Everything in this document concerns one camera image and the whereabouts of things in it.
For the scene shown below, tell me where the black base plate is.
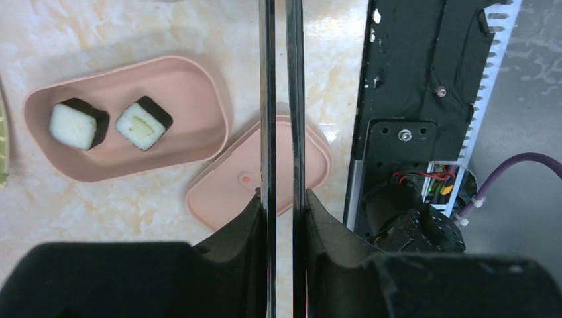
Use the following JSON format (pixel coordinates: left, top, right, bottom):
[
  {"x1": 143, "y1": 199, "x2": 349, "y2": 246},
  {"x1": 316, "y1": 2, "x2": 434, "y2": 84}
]
[{"x1": 343, "y1": 1, "x2": 494, "y2": 253}]

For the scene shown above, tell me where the aluminium frame rail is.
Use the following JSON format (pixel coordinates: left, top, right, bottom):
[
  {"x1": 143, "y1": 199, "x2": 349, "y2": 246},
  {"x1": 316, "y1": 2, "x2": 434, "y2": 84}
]
[{"x1": 456, "y1": 0, "x2": 526, "y2": 176}]

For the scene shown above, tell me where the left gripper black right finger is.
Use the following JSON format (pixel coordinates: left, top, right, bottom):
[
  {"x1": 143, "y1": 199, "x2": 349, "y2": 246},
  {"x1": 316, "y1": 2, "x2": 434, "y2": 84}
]
[{"x1": 306, "y1": 190, "x2": 561, "y2": 317}]

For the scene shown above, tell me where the white rice sushi cube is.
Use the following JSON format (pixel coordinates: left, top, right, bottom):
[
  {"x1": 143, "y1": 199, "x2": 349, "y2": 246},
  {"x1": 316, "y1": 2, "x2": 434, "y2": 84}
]
[{"x1": 48, "y1": 98, "x2": 110, "y2": 151}]

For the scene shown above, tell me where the pink lunch box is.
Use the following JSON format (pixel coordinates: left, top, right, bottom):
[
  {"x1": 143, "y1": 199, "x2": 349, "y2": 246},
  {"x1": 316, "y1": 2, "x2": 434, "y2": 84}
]
[{"x1": 23, "y1": 56, "x2": 232, "y2": 182}]

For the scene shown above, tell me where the bamboo mat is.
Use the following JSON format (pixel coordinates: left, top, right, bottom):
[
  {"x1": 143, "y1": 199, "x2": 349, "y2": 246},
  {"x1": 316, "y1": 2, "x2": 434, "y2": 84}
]
[{"x1": 1, "y1": 89, "x2": 10, "y2": 189}]

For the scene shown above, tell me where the pink lunch box lid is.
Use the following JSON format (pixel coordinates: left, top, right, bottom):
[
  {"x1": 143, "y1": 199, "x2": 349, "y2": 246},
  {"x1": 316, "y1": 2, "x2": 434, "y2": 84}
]
[{"x1": 185, "y1": 115, "x2": 332, "y2": 233}]

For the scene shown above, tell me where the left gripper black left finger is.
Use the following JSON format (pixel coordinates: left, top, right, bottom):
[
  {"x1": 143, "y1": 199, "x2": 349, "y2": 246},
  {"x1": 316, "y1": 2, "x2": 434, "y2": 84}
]
[{"x1": 1, "y1": 195, "x2": 266, "y2": 317}]

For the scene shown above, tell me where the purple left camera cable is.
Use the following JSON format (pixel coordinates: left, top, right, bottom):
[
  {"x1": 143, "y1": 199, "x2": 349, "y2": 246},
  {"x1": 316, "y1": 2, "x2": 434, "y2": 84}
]
[{"x1": 454, "y1": 152, "x2": 562, "y2": 227}]

